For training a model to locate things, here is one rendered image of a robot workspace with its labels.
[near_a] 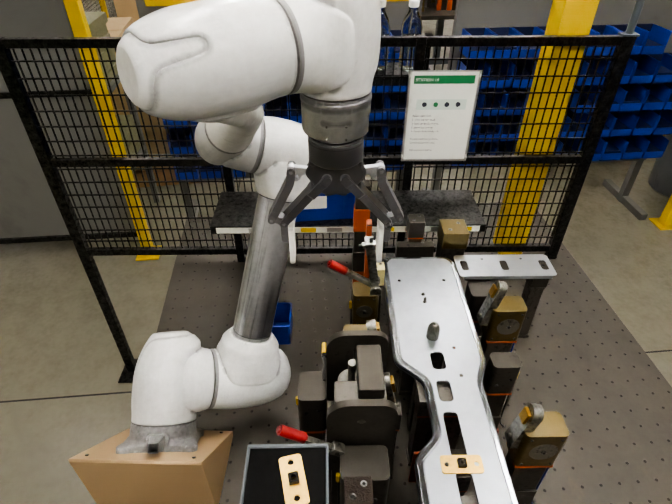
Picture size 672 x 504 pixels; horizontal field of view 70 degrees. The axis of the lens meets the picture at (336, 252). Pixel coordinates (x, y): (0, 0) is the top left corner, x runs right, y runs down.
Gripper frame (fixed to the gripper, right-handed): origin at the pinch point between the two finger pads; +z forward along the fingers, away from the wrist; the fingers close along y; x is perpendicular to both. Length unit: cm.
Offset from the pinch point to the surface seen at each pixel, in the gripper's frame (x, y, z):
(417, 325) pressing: 27, 22, 46
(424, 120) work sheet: 90, 30, 17
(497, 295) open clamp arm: 28, 41, 37
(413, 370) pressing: 12, 19, 46
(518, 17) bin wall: 231, 105, 18
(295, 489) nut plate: -23.2, -6.8, 29.7
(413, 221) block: 63, 25, 38
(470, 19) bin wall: 229, 78, 18
